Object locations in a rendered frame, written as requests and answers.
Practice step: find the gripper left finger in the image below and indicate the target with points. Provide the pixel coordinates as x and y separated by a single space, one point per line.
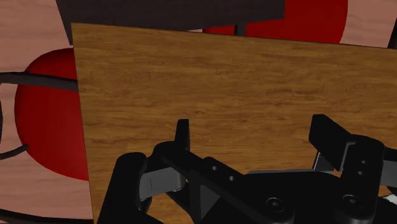
198 164

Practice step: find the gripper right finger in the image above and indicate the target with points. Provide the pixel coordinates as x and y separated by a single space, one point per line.
363 155

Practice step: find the wooden table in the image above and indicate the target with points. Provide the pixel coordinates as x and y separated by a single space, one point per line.
217 77

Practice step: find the red chair with black frame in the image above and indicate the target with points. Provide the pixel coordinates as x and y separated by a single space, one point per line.
46 124
310 18

